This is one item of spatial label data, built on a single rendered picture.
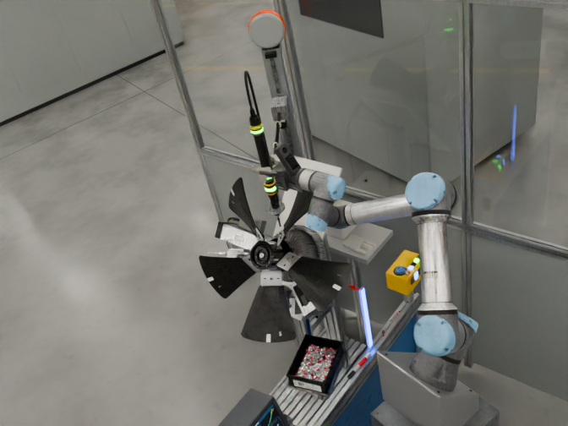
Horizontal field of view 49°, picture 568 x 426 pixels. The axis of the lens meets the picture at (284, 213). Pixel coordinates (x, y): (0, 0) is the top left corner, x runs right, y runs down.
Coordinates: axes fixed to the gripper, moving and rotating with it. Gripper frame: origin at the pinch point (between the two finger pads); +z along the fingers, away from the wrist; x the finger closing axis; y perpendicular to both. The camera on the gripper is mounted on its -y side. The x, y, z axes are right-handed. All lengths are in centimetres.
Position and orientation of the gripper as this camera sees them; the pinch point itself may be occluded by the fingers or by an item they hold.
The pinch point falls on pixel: (259, 161)
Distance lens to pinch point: 227.5
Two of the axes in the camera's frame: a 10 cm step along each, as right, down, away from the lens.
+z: -7.8, -2.6, 5.7
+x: 6.0, -5.7, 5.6
